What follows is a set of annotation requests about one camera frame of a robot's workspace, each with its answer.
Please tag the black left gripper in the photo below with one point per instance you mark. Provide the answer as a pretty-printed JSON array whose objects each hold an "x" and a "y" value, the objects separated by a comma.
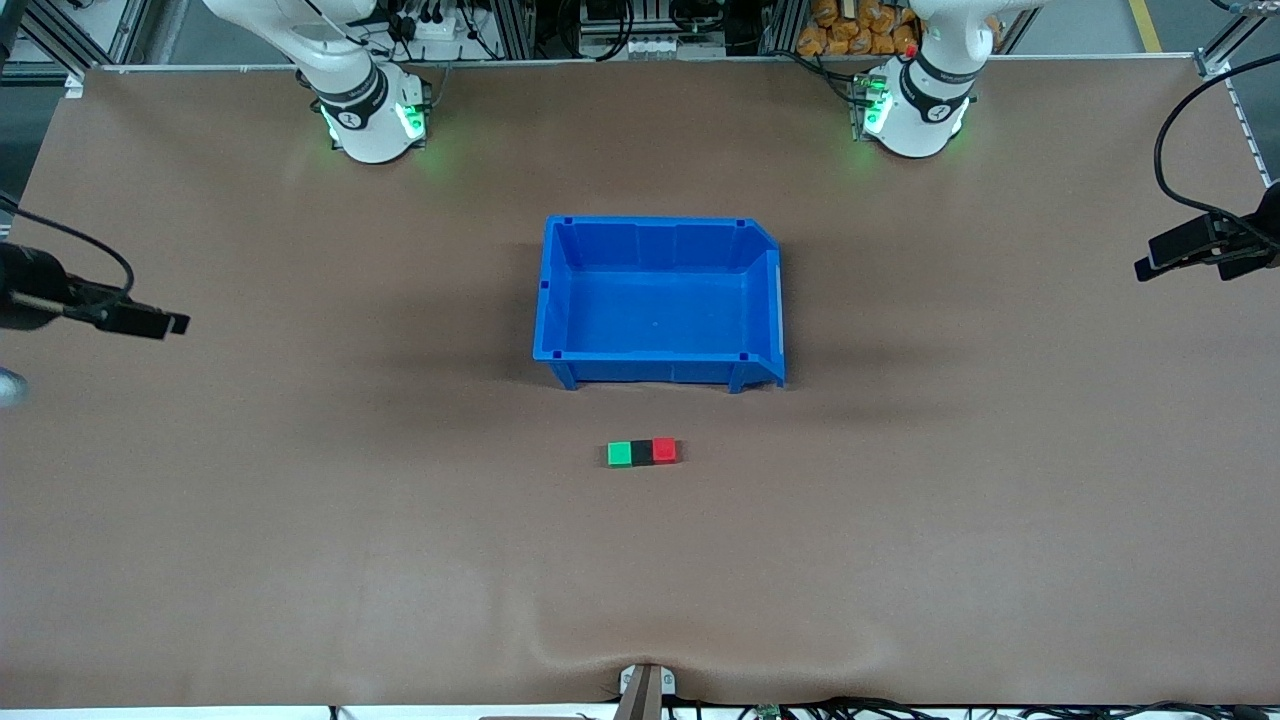
[{"x": 1262, "y": 232}]

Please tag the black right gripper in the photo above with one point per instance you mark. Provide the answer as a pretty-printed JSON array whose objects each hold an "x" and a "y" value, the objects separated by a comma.
[{"x": 28, "y": 287}]

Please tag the small green cube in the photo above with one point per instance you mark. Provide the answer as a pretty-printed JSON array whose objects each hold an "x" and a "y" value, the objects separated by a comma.
[{"x": 619, "y": 454}]

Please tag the small red cube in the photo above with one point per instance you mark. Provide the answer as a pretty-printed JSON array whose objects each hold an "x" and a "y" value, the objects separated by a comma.
[{"x": 664, "y": 450}]

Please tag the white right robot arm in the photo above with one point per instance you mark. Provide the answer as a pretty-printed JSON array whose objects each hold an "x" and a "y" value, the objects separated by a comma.
[{"x": 365, "y": 120}]

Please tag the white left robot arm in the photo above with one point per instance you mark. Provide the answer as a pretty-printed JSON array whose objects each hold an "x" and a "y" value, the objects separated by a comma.
[{"x": 920, "y": 110}]

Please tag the small black cube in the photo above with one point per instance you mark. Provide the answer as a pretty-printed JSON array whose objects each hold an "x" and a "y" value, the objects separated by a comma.
[{"x": 642, "y": 453}]

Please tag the brown table mat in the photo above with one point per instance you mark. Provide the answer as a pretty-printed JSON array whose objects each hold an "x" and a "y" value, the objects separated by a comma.
[{"x": 300, "y": 560}]

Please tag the white power strip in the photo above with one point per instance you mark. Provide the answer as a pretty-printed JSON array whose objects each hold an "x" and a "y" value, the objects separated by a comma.
[{"x": 438, "y": 27}]

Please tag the bag of orange items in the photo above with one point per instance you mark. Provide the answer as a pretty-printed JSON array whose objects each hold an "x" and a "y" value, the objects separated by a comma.
[{"x": 850, "y": 30}]

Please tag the blue plastic storage bin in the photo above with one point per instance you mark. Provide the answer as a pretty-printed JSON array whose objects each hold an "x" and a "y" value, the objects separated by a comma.
[{"x": 650, "y": 320}]

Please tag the grey control box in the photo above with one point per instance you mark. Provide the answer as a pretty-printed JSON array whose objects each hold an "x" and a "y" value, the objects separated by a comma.
[{"x": 650, "y": 30}]

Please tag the aluminium frame post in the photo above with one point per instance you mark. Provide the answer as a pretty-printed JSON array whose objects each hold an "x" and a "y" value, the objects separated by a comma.
[
  {"x": 780, "y": 25},
  {"x": 512, "y": 25},
  {"x": 1215, "y": 55},
  {"x": 60, "y": 30}
]

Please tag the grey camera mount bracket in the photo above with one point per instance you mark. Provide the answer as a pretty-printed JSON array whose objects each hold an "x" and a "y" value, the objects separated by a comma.
[{"x": 645, "y": 695}]

